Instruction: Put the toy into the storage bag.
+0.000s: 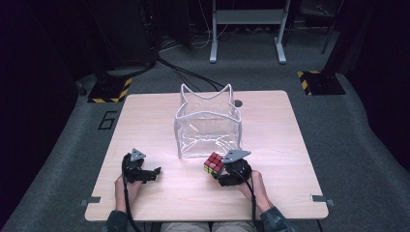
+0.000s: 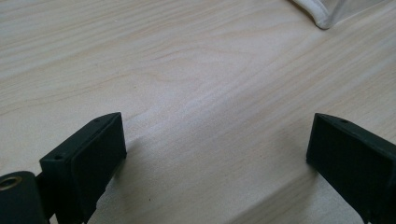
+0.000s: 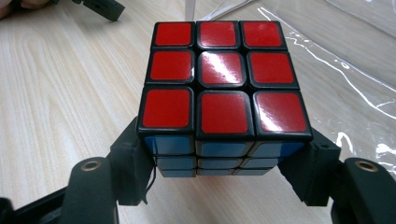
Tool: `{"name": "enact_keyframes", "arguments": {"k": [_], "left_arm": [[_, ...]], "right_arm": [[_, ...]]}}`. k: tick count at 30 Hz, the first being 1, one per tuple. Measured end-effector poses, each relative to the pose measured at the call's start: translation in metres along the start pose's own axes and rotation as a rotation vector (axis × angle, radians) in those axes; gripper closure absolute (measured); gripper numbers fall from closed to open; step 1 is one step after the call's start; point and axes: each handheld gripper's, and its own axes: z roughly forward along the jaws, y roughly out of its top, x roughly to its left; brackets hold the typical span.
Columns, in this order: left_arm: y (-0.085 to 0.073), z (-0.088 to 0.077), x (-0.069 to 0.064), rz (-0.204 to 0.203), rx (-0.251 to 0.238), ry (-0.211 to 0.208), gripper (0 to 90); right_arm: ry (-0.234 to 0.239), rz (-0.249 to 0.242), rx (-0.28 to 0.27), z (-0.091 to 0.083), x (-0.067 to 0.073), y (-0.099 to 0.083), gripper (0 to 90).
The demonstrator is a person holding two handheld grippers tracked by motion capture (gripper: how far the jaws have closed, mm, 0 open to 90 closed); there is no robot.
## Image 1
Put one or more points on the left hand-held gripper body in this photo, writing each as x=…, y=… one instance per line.
x=134, y=165

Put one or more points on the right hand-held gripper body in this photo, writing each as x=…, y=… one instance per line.
x=238, y=169

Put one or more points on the multicoloured puzzle cube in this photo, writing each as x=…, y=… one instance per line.
x=213, y=163

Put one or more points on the clear plastic storage bag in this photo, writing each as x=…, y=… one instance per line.
x=208, y=129

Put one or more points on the person's left hand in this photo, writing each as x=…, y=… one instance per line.
x=126, y=192

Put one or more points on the person's right hand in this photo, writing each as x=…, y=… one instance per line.
x=255, y=190

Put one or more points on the person's legs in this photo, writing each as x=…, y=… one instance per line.
x=209, y=227

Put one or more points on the grey tape strip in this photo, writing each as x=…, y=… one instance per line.
x=90, y=200
x=322, y=199

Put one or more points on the dark equipment cabinet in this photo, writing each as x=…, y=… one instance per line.
x=124, y=32

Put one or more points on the black yellow striped base plate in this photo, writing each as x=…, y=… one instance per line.
x=109, y=90
x=320, y=83

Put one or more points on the white metal desk frame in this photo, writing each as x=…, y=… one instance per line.
x=248, y=19

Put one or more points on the dark stand post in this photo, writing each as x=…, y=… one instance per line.
x=346, y=35

